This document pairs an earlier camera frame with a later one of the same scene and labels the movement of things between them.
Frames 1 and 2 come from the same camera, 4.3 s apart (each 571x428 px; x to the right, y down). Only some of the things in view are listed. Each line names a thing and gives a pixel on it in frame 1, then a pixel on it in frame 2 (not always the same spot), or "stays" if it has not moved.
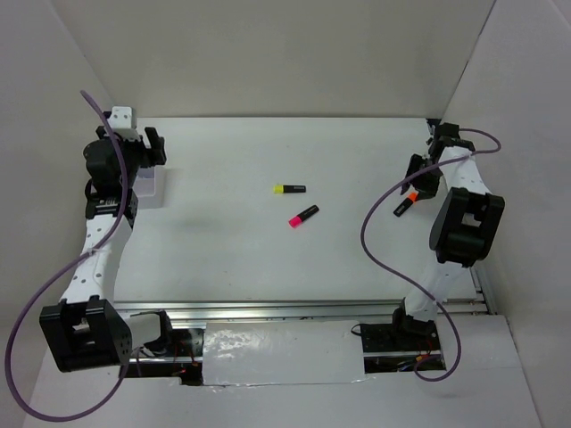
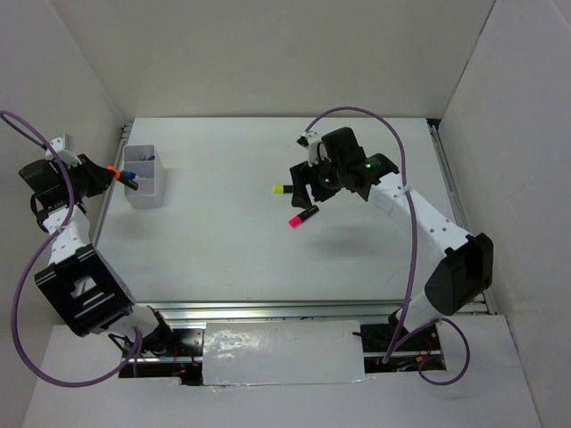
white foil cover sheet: [283, 352] stays
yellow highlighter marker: [288, 188] stays
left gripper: [155, 155] -> [102, 179]
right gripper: [427, 190] -> [303, 174]
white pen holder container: [149, 186] stays
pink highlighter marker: [297, 220] stays
